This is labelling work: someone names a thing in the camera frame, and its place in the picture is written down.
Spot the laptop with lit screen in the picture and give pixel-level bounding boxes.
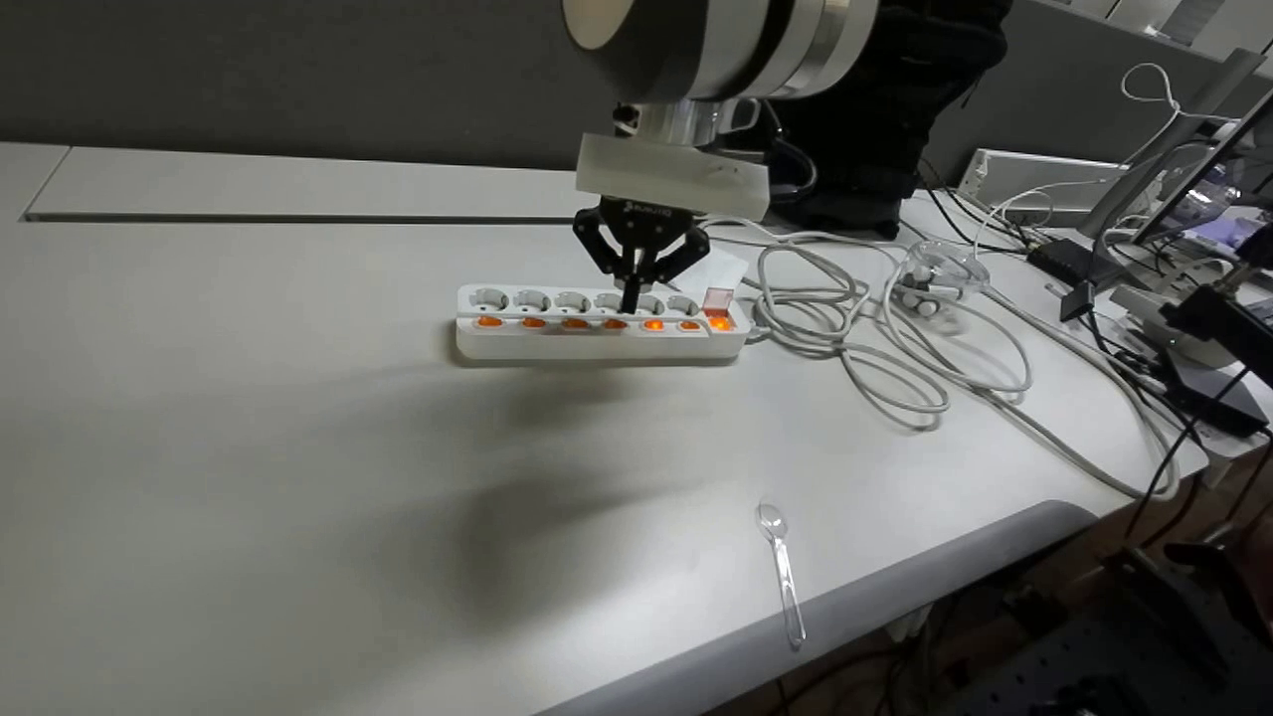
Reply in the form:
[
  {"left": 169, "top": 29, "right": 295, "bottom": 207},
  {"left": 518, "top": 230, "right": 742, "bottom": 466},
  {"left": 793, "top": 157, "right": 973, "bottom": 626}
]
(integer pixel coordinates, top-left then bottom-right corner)
[{"left": 1135, "top": 81, "right": 1273, "bottom": 272}]

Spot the gray open box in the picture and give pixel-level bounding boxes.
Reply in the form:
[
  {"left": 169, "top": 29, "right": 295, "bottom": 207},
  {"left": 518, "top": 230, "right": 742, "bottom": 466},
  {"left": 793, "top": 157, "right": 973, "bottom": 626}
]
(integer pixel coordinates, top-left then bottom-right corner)
[{"left": 953, "top": 144, "right": 1135, "bottom": 224}]

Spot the gray partition panel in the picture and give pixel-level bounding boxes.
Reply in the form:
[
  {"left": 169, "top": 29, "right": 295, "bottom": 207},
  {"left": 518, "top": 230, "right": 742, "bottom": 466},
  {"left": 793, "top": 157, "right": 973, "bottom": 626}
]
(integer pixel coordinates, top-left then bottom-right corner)
[{"left": 0, "top": 0, "right": 1258, "bottom": 193}]

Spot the black backpack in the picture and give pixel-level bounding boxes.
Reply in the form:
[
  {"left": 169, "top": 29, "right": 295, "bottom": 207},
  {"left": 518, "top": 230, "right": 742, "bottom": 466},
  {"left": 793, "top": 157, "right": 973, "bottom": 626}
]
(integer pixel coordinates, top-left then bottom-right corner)
[{"left": 765, "top": 0, "right": 1018, "bottom": 239}]

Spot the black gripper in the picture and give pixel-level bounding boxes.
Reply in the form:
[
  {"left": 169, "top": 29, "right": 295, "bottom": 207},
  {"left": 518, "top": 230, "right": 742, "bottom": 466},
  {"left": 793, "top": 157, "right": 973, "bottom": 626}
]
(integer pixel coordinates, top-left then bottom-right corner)
[{"left": 567, "top": 195, "right": 717, "bottom": 320}]

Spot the white multi-switch power strip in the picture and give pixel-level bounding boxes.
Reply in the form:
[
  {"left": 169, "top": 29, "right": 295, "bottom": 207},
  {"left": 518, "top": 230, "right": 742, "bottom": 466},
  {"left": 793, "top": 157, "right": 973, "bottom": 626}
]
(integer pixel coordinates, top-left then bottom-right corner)
[{"left": 451, "top": 280, "right": 754, "bottom": 372}]

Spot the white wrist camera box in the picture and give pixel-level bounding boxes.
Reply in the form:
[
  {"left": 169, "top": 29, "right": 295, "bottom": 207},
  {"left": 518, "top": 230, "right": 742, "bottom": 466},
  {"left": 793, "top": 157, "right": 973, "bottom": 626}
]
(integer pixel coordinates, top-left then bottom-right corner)
[{"left": 572, "top": 129, "right": 777, "bottom": 227}]

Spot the white power cord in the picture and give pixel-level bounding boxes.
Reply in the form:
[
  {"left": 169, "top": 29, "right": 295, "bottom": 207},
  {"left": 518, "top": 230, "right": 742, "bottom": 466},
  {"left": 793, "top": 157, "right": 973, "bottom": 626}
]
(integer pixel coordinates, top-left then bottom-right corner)
[{"left": 712, "top": 215, "right": 1206, "bottom": 502}]

